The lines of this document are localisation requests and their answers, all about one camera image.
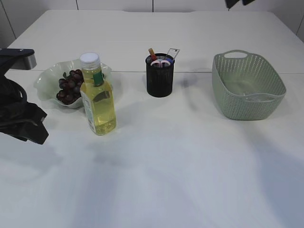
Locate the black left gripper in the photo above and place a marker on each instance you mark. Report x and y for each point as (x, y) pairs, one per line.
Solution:
(27, 126)

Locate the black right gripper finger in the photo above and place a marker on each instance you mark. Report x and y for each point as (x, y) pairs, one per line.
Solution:
(246, 2)
(231, 3)

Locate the purple grape bunch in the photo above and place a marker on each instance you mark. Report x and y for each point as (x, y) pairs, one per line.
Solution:
(69, 85)

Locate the clear plastic ruler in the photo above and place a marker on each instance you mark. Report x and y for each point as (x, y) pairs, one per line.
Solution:
(172, 53)

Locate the yellow tea bottle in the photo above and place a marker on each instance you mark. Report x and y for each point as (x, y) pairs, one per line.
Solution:
(97, 95)

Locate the pink scissors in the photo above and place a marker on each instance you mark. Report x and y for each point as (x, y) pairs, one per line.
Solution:
(160, 63)

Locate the gold glitter pen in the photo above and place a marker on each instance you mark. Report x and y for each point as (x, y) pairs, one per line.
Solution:
(151, 51)

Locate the clear plastic sheet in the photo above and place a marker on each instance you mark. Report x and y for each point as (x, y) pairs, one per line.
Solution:
(257, 98)

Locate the silver glitter pen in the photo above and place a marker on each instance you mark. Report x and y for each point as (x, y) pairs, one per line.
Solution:
(148, 60)

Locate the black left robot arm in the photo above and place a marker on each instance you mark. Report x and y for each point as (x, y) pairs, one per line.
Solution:
(13, 99)

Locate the green plastic basket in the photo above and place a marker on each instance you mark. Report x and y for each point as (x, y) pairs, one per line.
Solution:
(235, 77)

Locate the black mesh pen holder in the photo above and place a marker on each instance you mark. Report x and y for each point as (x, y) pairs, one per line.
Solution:
(159, 80)

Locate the pale green wavy bowl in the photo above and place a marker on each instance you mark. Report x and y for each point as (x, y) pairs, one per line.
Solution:
(47, 84)

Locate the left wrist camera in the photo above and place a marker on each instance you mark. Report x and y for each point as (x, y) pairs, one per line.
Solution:
(17, 58)

